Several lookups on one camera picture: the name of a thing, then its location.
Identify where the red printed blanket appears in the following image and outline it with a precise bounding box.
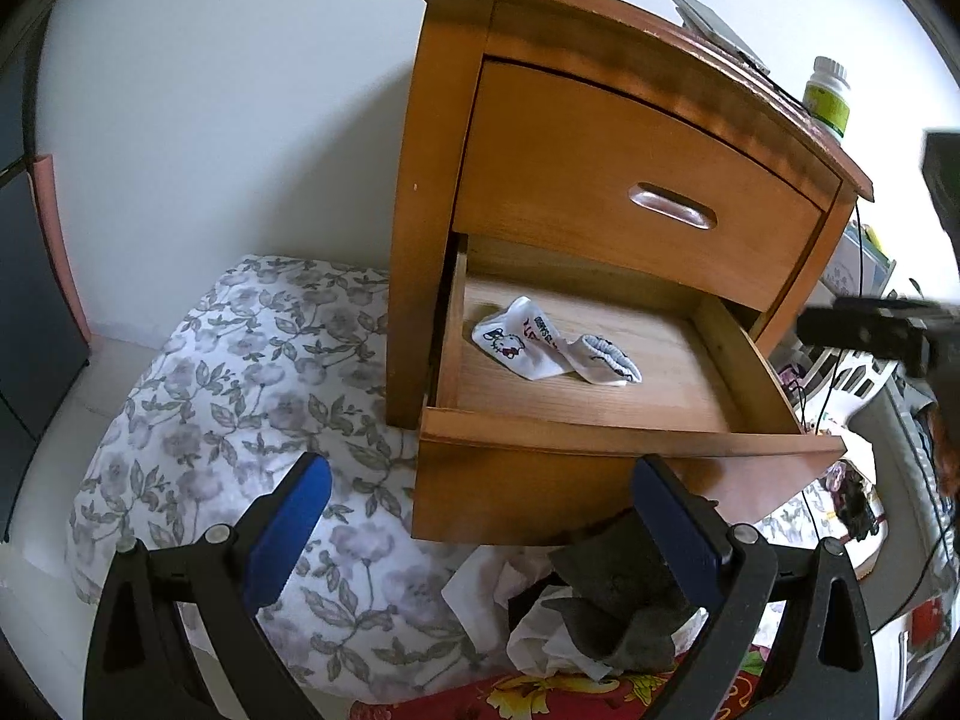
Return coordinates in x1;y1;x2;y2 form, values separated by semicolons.
349;645;775;720

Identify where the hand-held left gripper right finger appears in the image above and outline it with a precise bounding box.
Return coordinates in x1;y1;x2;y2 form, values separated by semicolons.
631;454;880;720

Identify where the pile of dark small clothes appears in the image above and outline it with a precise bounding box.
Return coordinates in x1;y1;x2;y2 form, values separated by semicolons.
820;457;884;542

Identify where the dark grey refrigerator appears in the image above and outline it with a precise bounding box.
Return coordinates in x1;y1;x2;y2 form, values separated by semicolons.
0;67;92;545

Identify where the white bottle green label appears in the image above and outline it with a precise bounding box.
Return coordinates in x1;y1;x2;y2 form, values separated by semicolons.
802;56;854;145

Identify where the pale green underwear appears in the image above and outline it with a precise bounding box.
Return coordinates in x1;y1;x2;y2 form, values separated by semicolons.
506;607;617;682

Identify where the floral printed blanket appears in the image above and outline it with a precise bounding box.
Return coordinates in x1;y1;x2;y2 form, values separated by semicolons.
66;255;850;704

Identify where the black cable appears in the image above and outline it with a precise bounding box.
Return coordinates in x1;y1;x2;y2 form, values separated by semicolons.
776;191;865;437

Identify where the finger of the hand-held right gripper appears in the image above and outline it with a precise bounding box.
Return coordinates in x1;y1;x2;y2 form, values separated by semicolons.
921;131;960;241
799;296;935;377

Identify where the reddish wooden trim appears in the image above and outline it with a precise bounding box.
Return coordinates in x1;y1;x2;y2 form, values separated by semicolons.
34;154;94;347

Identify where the wooden drawer with recessed handle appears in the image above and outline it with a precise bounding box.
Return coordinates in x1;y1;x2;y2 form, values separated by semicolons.
452;56;846;314

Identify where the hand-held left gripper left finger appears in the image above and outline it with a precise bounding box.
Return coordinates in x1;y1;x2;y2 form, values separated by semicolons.
84;452;334;720

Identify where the white lattice basket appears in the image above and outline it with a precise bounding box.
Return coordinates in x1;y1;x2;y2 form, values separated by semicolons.
780;343;902;422

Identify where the grey sofa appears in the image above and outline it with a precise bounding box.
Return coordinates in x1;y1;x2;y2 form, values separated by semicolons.
862;382;960;620

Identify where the wooden nightstand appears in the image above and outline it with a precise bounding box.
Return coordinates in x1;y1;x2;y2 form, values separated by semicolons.
386;0;876;548

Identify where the grey flat box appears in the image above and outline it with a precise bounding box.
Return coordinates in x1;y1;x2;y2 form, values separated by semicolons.
661;0;771;77

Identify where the black garment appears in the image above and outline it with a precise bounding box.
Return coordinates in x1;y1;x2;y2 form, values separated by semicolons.
510;585;562;629

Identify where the labelled storage box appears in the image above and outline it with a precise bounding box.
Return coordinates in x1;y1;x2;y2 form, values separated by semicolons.
821;221;899;302

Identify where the dark grey garment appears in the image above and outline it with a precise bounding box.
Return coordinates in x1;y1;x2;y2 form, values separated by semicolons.
542;516;707;677

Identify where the white sock red bow cat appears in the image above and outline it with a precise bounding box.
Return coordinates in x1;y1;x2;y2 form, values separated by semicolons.
471;297;573;383

